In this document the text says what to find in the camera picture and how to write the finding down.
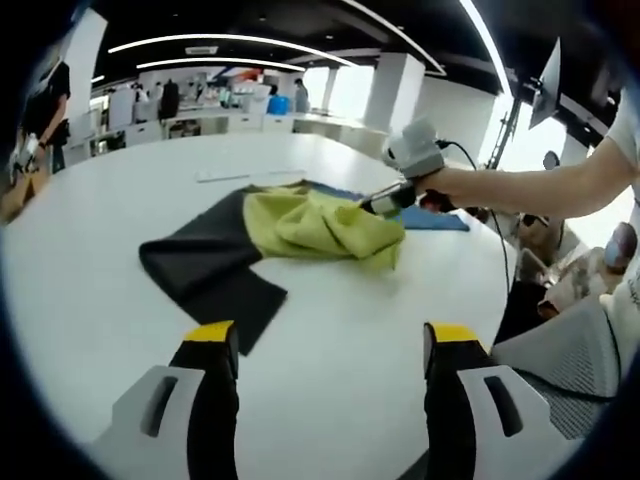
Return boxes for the yellow blue black garment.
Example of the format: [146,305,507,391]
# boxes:
[138,179,471,357]

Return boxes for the brown cardboard box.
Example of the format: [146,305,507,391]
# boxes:
[0,172,51,224]

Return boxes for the white box appliance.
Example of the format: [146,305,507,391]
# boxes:
[108,89,136,129]

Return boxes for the long white counter cabinets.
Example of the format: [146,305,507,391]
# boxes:
[64,107,391,166]

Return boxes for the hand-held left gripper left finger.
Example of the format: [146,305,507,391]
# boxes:
[92,319,241,480]

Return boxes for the white square column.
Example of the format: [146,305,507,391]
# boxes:
[64,7,109,151]
[362,52,426,134]

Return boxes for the person's white printed shirt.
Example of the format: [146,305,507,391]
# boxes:
[599,89,640,346]

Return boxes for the grey mesh office chair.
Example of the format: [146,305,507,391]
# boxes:
[492,299,626,441]

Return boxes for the white template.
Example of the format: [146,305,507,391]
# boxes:
[195,168,307,184]

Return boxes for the curved ceiling light strip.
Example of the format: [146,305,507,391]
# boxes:
[135,56,307,72]
[107,33,359,68]

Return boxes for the unlit curved ceiling track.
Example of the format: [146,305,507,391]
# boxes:
[344,0,448,76]

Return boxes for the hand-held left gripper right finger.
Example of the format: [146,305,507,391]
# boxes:
[422,321,586,480]

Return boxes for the person's right hand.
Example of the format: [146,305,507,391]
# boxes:
[415,167,474,214]

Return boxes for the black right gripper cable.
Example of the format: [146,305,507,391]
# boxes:
[435,140,514,306]

